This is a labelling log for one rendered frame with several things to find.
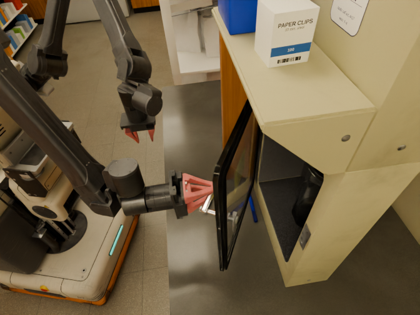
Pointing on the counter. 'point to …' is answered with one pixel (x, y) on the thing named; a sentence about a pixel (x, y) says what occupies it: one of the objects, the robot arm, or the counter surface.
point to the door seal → (225, 188)
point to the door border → (222, 192)
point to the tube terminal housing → (329, 257)
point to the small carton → (285, 30)
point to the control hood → (302, 103)
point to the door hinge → (259, 155)
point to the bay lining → (279, 162)
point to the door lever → (208, 205)
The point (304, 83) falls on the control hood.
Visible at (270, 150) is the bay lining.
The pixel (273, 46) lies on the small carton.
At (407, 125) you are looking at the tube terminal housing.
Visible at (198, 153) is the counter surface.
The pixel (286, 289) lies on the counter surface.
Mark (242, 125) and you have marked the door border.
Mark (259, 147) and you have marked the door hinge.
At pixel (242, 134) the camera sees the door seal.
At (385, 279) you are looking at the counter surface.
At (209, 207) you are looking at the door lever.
